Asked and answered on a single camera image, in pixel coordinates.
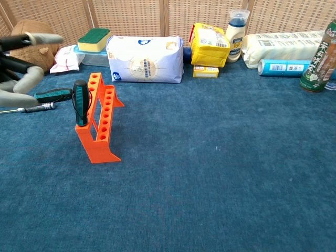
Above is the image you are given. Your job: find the light blue tube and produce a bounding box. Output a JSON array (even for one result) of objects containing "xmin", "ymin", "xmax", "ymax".
[{"xmin": 257, "ymin": 59, "xmax": 312, "ymax": 77}]

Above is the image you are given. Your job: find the white paper towel pack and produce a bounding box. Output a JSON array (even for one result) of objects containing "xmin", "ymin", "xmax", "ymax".
[{"xmin": 240, "ymin": 30, "xmax": 326, "ymax": 69}]

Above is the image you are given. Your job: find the green tea bottle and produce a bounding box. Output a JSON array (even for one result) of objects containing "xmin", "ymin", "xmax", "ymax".
[{"xmin": 300, "ymin": 18, "xmax": 336, "ymax": 93}]

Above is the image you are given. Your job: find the small yellow box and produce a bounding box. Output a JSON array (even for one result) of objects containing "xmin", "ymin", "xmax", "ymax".
[{"xmin": 193, "ymin": 64, "xmax": 219, "ymax": 79}]

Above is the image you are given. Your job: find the yellow biscuit pack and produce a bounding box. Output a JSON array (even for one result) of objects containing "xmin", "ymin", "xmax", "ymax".
[{"xmin": 190, "ymin": 23, "xmax": 231, "ymax": 68}]

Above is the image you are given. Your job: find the long green-black screwdriver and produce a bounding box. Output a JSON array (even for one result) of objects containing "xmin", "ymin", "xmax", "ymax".
[{"xmin": 33, "ymin": 88, "xmax": 74, "ymax": 103}]

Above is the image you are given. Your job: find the short green-black screwdriver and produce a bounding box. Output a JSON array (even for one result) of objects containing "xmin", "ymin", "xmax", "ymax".
[{"xmin": 71, "ymin": 79, "xmax": 91, "ymax": 128}]

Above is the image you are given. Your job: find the clear plastic container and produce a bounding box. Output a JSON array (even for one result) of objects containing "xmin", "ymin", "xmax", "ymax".
[{"xmin": 72, "ymin": 45, "xmax": 110, "ymax": 67}]

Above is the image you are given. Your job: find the orange tool rack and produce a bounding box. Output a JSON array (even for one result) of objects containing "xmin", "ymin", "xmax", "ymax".
[{"xmin": 75, "ymin": 72, "xmax": 125, "ymax": 165}]

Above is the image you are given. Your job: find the brown plush toy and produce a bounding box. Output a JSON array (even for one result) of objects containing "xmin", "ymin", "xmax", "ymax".
[{"xmin": 9, "ymin": 20, "xmax": 60, "ymax": 73}]

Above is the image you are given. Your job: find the yellow green sponge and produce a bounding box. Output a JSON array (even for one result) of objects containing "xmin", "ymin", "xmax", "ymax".
[{"xmin": 77, "ymin": 28, "xmax": 112, "ymax": 53}]

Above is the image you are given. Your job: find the white pink wipes pack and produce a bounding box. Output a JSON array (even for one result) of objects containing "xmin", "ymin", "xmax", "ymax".
[{"xmin": 49, "ymin": 44, "xmax": 82, "ymax": 74}]

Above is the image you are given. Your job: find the wicker folding screen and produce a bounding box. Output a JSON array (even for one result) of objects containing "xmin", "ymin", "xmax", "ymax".
[{"xmin": 0, "ymin": 0, "xmax": 336, "ymax": 52}]

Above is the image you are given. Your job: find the white flour bag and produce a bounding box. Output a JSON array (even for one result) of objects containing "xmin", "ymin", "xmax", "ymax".
[{"xmin": 106, "ymin": 35, "xmax": 184, "ymax": 84}]

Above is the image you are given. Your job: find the small black-handled screwdriver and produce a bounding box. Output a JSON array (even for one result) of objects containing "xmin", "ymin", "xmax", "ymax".
[{"xmin": 0, "ymin": 102, "xmax": 56, "ymax": 115}]

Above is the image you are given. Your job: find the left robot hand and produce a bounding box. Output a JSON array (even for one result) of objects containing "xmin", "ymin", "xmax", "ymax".
[{"xmin": 0, "ymin": 31, "xmax": 65, "ymax": 108}]

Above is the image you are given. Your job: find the blue carpet table cover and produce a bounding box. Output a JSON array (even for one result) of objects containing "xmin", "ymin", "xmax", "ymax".
[{"xmin": 0, "ymin": 51, "xmax": 336, "ymax": 252}]

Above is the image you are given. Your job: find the mayonnaise bottle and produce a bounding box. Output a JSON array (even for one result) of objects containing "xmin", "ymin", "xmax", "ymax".
[{"xmin": 225, "ymin": 9, "xmax": 250, "ymax": 64}]

